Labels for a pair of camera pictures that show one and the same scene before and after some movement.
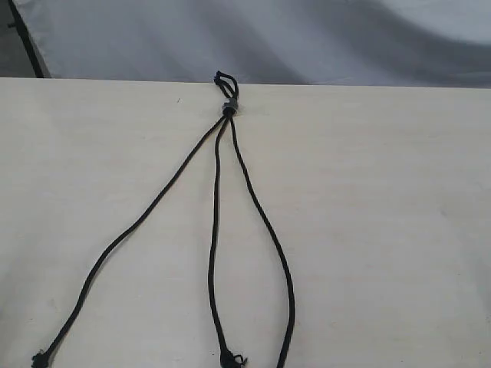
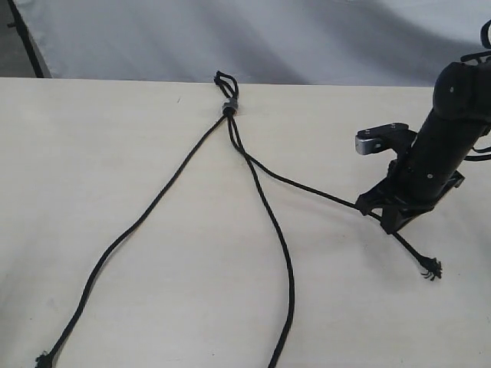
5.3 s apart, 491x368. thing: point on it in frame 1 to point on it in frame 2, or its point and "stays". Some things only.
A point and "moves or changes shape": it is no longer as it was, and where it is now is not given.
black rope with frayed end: [229, 359] to [430, 267]
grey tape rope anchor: [230, 102] stays
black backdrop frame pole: [24, 34] stays
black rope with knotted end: [229, 87] moves or changes shape
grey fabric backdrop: [443, 44] stays
